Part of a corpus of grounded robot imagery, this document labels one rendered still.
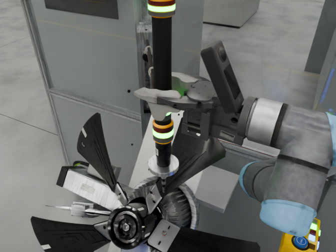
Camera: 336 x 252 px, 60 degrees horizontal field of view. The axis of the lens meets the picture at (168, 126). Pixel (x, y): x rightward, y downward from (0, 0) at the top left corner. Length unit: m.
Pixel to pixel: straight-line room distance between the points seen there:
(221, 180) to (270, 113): 1.04
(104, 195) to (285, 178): 0.74
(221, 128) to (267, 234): 1.37
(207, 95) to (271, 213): 0.21
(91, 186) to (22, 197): 1.73
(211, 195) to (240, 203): 0.35
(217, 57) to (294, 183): 0.22
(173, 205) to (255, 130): 0.55
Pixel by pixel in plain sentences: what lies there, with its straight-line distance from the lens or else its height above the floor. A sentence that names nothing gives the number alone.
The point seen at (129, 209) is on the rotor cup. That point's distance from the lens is 0.84.
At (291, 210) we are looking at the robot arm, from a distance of 0.47.
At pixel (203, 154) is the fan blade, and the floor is 1.41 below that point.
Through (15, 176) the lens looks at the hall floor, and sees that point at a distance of 3.03.
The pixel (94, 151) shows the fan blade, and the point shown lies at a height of 1.31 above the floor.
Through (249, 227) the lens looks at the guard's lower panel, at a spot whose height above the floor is 0.45.
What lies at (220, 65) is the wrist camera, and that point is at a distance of 0.47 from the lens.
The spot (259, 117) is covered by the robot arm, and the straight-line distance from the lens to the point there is 0.48.
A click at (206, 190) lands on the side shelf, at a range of 1.43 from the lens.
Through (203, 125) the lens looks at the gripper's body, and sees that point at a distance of 0.52.
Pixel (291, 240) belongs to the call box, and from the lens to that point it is 1.09.
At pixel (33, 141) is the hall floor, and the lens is 3.39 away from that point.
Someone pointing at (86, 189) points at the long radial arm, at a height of 1.11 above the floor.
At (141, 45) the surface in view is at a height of 1.53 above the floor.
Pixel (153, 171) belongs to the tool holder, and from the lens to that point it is 0.65.
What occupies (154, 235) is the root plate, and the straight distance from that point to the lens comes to 0.88.
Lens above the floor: 1.92
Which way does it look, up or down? 36 degrees down
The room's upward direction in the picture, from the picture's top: straight up
